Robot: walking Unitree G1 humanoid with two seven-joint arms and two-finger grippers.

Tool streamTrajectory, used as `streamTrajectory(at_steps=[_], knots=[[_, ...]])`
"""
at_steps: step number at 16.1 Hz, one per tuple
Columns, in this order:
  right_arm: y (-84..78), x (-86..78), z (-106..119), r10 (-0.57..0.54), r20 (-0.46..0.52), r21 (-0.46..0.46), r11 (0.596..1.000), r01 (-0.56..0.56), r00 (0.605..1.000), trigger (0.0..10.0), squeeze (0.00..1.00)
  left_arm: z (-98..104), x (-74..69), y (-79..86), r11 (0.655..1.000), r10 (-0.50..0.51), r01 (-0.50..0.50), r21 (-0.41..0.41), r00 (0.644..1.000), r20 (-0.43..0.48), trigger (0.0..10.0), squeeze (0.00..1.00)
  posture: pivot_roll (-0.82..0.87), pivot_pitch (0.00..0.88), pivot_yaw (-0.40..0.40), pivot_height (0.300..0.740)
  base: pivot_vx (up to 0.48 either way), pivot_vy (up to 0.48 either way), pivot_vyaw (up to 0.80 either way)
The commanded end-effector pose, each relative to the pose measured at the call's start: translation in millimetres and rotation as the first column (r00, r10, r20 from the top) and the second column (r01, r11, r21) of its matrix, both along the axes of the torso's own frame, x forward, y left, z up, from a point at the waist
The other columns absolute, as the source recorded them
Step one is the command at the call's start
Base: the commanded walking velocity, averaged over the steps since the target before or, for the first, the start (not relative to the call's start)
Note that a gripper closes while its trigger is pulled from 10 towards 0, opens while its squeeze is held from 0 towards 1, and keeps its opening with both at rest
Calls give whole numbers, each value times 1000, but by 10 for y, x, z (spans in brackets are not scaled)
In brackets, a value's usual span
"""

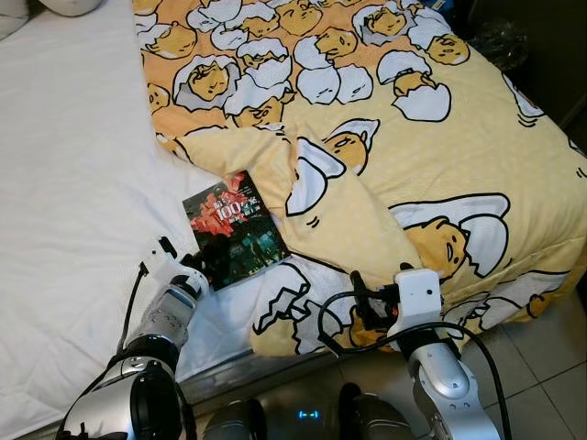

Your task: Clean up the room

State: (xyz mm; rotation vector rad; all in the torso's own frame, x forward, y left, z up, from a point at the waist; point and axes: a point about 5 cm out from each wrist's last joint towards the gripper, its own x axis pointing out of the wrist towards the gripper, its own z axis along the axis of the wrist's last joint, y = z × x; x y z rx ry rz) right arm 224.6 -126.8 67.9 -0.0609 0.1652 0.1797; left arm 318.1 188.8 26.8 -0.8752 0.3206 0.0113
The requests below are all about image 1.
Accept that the yellow cartoon egg blanket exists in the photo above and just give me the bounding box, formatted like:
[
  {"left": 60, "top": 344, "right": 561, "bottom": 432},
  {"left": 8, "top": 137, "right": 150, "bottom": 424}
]
[{"left": 131, "top": 0, "right": 587, "bottom": 358}]

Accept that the beige plush toy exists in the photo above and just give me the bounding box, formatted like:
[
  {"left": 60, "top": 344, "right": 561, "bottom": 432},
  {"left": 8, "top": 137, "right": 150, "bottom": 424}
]
[{"left": 37, "top": 0, "right": 104, "bottom": 17}]

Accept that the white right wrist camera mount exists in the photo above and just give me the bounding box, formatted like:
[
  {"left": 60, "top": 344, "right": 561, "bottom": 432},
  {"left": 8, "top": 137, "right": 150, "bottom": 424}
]
[{"left": 390, "top": 266, "right": 443, "bottom": 336}]

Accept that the beige bed frame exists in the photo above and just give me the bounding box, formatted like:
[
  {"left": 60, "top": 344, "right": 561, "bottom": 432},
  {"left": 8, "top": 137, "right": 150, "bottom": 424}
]
[{"left": 174, "top": 348, "right": 368, "bottom": 409}]

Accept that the robot left leg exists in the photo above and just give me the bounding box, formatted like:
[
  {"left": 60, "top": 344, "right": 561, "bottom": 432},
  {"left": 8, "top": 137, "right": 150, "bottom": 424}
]
[{"left": 202, "top": 399, "right": 267, "bottom": 440}]

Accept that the robot right leg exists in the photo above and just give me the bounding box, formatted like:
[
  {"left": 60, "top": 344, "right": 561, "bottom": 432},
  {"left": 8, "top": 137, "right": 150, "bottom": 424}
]
[{"left": 339, "top": 383, "right": 418, "bottom": 440}]

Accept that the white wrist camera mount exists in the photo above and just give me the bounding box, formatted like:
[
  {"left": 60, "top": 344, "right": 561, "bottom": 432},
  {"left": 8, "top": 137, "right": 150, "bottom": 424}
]
[
  {"left": 390, "top": 266, "right": 443, "bottom": 336},
  {"left": 142, "top": 240, "right": 210, "bottom": 299}
]

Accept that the clear crumpled plastic bag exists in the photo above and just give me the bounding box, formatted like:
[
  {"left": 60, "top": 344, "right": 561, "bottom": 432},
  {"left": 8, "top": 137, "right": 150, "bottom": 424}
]
[{"left": 472, "top": 18, "right": 528, "bottom": 70}]

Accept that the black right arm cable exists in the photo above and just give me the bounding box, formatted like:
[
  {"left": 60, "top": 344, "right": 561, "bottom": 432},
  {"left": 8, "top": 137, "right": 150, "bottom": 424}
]
[{"left": 316, "top": 286, "right": 515, "bottom": 440}]

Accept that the dark cover book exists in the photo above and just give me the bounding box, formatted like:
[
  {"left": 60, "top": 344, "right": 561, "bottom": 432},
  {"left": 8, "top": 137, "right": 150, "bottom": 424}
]
[{"left": 182, "top": 171, "right": 290, "bottom": 292}]

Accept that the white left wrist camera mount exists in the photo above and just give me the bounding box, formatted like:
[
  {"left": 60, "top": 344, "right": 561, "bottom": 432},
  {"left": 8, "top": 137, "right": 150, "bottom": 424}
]
[{"left": 142, "top": 240, "right": 210, "bottom": 299}]

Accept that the white mattress pad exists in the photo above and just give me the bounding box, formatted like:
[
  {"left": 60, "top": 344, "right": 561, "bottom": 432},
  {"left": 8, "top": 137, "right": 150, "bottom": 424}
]
[{"left": 0, "top": 0, "right": 276, "bottom": 436}]

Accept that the dark wooden cabinet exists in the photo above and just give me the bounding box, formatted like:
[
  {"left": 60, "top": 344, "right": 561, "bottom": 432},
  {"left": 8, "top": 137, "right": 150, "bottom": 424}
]
[{"left": 459, "top": 0, "right": 587, "bottom": 157}]

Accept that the robot leg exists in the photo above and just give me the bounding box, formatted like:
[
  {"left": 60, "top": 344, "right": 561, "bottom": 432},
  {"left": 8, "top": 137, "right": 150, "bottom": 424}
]
[
  {"left": 202, "top": 399, "right": 267, "bottom": 440},
  {"left": 339, "top": 383, "right": 418, "bottom": 440}
]

